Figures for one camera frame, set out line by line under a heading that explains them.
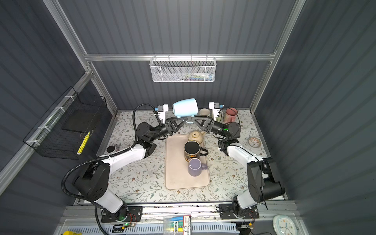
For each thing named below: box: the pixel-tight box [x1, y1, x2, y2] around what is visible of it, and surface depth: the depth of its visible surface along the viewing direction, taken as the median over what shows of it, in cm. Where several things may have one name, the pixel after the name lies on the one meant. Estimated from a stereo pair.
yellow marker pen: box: [76, 131, 91, 155], surface depth 70 cm
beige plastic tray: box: [164, 134, 211, 190], surface depth 89 cm
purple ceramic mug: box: [188, 157, 208, 177], surface depth 85 cm
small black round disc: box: [106, 144, 117, 154], surface depth 95 cm
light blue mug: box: [172, 97, 199, 118], surface depth 67 cm
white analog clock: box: [272, 214, 298, 235], surface depth 70 cm
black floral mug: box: [183, 140, 209, 163], surface depth 88 cm
